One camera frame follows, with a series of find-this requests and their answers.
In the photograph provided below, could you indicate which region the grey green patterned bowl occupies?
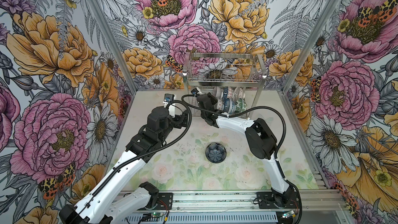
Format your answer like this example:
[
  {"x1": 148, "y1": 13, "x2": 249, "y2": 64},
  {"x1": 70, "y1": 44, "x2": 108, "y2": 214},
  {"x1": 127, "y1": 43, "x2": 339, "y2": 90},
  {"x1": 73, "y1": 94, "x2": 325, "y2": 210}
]
[{"x1": 212, "y1": 87, "x2": 223, "y2": 99}]

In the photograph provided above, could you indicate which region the blue floral pattern bowl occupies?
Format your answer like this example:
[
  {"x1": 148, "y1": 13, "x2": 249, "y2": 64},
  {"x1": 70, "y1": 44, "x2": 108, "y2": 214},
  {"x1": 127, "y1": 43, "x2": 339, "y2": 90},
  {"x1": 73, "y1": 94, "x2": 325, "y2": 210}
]
[{"x1": 223, "y1": 98, "x2": 236, "y2": 115}]

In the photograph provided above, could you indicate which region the green leaf pattern bowl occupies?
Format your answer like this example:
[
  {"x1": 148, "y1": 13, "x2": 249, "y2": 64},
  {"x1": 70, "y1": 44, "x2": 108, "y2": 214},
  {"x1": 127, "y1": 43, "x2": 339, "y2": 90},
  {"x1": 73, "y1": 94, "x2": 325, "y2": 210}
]
[{"x1": 234, "y1": 98, "x2": 247, "y2": 114}]

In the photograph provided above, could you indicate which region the dark navy flower bowl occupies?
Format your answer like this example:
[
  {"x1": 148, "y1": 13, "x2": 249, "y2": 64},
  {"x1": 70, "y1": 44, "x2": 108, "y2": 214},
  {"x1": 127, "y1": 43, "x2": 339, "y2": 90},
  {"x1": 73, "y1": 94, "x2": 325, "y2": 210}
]
[{"x1": 205, "y1": 143, "x2": 227, "y2": 164}]

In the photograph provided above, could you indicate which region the blue geometric pattern bowl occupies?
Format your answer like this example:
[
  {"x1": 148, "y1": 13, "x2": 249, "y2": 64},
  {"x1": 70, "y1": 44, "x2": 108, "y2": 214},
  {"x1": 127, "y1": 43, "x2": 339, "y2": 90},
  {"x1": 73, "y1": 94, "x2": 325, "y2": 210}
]
[{"x1": 222, "y1": 87, "x2": 235, "y2": 101}]

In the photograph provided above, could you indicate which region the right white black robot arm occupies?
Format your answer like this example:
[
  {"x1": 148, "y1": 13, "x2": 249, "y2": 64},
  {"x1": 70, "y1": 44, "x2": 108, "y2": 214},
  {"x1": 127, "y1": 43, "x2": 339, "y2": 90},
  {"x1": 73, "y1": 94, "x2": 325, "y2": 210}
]
[{"x1": 193, "y1": 93, "x2": 295, "y2": 208}]

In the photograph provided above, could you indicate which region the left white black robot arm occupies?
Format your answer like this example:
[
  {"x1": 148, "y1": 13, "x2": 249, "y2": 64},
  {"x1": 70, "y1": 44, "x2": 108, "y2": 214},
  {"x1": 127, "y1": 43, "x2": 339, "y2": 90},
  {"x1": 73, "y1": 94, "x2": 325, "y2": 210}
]
[{"x1": 59, "y1": 100, "x2": 192, "y2": 224}]

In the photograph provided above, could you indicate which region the steel two-tier dish rack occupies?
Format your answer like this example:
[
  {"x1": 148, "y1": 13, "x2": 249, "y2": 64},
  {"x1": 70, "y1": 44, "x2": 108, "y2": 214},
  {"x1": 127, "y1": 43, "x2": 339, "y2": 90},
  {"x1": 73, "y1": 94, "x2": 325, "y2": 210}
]
[{"x1": 182, "y1": 52, "x2": 267, "y2": 107}]

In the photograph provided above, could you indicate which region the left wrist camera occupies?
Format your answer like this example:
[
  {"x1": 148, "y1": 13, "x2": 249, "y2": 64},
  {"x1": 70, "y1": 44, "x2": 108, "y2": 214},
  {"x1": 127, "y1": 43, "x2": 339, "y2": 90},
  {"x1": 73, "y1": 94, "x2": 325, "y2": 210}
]
[{"x1": 163, "y1": 93, "x2": 175, "y2": 103}]

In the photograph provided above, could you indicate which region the right aluminium frame post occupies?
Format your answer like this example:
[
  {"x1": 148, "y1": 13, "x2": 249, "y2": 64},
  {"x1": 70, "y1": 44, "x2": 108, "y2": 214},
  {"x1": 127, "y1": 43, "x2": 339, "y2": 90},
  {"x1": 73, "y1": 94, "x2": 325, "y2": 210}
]
[{"x1": 281, "y1": 0, "x2": 355, "y2": 93}]

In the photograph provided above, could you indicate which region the aluminium frame post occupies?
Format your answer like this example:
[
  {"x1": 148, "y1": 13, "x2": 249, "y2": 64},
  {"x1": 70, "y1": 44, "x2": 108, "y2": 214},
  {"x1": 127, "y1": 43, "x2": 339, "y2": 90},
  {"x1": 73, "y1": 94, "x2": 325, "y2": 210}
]
[
  {"x1": 281, "y1": 0, "x2": 355, "y2": 93},
  {"x1": 86, "y1": 0, "x2": 137, "y2": 95}
]

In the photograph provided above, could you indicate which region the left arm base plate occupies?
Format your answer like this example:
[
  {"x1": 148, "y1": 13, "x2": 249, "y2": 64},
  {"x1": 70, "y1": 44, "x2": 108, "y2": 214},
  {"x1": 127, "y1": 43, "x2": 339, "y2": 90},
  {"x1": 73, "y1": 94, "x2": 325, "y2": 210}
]
[{"x1": 129, "y1": 192, "x2": 174, "y2": 211}]

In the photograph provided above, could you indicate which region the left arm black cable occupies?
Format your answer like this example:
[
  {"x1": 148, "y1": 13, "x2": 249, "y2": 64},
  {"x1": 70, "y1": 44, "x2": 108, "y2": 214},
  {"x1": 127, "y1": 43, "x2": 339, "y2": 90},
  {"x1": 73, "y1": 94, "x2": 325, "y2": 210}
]
[{"x1": 68, "y1": 99, "x2": 193, "y2": 222}]

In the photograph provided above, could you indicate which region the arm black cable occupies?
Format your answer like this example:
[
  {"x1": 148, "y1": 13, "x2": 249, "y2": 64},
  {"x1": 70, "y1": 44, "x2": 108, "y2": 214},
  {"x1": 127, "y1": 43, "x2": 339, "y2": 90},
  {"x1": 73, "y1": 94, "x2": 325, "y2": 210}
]
[
  {"x1": 181, "y1": 94, "x2": 304, "y2": 224},
  {"x1": 68, "y1": 99, "x2": 193, "y2": 222}
]

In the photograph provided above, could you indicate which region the white vented cable duct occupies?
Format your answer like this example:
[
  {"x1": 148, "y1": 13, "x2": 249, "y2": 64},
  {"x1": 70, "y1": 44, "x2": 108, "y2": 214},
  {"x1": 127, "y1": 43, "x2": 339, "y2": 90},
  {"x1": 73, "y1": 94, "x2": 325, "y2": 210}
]
[{"x1": 116, "y1": 212, "x2": 278, "y2": 224}]

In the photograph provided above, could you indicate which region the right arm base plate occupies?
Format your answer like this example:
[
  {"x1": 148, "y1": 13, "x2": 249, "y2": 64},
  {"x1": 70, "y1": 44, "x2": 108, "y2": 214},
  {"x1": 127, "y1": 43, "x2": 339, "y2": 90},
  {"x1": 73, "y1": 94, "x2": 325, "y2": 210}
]
[{"x1": 256, "y1": 191, "x2": 300, "y2": 209}]

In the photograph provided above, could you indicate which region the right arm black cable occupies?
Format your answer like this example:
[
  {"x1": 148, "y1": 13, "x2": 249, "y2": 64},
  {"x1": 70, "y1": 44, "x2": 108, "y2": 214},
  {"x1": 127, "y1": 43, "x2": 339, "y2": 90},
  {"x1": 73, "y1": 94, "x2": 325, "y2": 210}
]
[{"x1": 181, "y1": 94, "x2": 304, "y2": 224}]

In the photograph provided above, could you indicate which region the aluminium front rail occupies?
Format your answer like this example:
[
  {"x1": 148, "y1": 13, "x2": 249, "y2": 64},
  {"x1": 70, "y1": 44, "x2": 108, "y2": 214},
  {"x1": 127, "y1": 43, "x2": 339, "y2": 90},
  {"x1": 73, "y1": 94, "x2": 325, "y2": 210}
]
[{"x1": 79, "y1": 189, "x2": 347, "y2": 214}]

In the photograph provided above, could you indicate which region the left aluminium frame post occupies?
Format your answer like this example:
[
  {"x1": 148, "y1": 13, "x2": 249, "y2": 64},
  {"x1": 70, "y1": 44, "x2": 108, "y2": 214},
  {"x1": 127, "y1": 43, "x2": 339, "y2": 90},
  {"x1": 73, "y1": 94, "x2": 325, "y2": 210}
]
[{"x1": 86, "y1": 0, "x2": 137, "y2": 95}]

